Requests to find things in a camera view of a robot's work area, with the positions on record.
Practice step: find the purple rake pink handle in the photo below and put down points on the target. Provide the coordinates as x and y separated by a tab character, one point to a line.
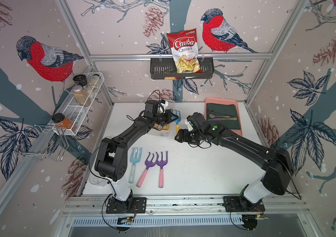
162	160
150	162

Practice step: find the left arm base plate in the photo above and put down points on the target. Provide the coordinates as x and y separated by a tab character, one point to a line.
131	205

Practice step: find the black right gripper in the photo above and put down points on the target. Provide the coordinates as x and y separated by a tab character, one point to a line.
184	133

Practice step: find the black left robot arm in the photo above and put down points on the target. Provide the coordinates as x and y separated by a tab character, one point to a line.
112	159

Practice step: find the black lid spice jar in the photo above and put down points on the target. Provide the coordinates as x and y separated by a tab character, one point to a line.
81	80

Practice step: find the iridescent spoon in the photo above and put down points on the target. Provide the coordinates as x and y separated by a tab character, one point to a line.
213	117

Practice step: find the orange spice jar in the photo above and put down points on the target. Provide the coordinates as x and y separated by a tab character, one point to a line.
60	120

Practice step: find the red chips bag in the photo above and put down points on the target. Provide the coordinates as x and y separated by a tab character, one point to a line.
184	49

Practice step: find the silver lid spice jar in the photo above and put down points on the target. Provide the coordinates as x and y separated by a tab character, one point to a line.
81	95

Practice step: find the blue rake yellow handle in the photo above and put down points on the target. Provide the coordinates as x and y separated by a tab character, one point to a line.
166	127
178	119

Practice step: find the black wire basket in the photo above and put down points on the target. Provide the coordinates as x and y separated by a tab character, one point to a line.
167	69

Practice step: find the light blue rake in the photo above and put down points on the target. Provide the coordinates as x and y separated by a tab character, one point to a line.
135	158

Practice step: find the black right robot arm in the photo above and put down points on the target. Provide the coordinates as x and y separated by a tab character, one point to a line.
276	164

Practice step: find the clear plastic storage box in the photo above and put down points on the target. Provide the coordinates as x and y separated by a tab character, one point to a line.
157	129

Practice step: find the pink tray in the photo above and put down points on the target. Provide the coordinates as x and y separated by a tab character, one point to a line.
224	102

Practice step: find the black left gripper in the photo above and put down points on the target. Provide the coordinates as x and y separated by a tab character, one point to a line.
168	114

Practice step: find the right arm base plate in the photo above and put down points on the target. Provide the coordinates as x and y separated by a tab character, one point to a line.
240	204

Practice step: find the pale spice jar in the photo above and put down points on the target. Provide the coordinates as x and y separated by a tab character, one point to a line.
94	81

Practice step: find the aluminium frame post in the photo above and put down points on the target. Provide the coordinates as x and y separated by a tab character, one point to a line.
77	35

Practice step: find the dark green cloth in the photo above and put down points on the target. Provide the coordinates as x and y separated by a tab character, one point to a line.
228	109

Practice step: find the metal spoon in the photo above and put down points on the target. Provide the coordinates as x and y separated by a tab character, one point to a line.
210	111

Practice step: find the white wire shelf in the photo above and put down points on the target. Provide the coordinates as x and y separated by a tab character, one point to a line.
76	113

